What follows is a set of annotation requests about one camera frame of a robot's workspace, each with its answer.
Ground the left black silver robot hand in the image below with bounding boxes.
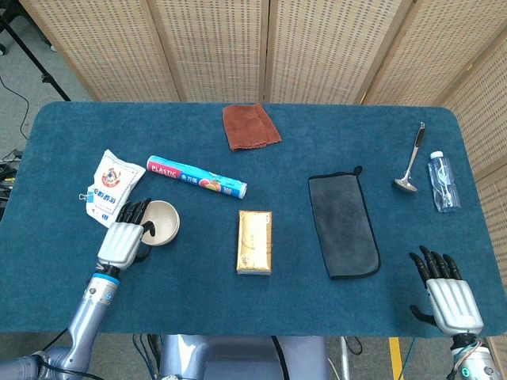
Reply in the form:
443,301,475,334
97,197,155,272

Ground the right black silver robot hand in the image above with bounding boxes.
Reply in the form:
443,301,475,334
409,245,485,336

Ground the beige ribbed bowl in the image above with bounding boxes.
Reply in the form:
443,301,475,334
142,209,181,248
141,199,180,245

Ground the white salt bag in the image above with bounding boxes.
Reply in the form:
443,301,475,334
85,149,147,230

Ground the blue plastic wrap box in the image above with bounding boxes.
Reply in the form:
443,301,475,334
146,154,248,200

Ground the white metal table leg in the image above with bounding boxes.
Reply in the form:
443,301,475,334
339,336,353,380

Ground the clear plastic water bottle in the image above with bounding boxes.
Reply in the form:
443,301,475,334
426,150,462,214

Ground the gold tissue pack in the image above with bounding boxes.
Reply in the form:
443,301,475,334
236,209,274,276

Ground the grey towel with black edge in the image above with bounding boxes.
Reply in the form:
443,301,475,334
307,165,382,281

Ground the blue table mat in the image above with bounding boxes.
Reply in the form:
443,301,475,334
0,101,507,339

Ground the blue-grey robot torso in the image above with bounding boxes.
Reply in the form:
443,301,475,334
158,334,330,380

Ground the brown folded cloth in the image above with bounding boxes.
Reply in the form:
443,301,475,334
222,102,283,152

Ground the black tripod stand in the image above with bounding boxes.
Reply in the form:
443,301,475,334
0,11,73,102

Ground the woven bamboo folding screen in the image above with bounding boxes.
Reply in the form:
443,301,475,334
17,0,507,380

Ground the metal ladle with black handle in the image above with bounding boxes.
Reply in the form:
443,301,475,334
393,122,427,194

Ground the black floor cable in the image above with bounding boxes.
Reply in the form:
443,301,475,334
0,74,31,140

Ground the black torso cable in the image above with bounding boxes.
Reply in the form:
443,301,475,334
270,335,293,380

